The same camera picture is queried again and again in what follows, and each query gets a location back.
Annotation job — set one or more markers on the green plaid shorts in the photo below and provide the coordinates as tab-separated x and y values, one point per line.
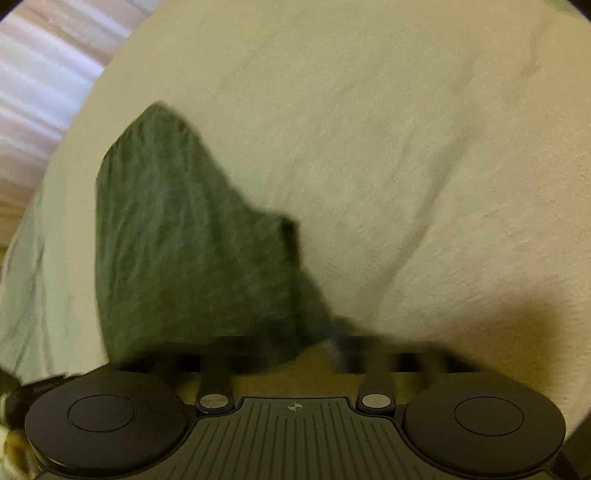
183	261

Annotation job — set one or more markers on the pink window curtain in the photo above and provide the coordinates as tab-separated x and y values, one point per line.
52	52

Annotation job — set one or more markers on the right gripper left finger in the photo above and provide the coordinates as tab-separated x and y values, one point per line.
223	361

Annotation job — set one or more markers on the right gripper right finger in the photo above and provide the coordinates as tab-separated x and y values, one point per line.
393	373

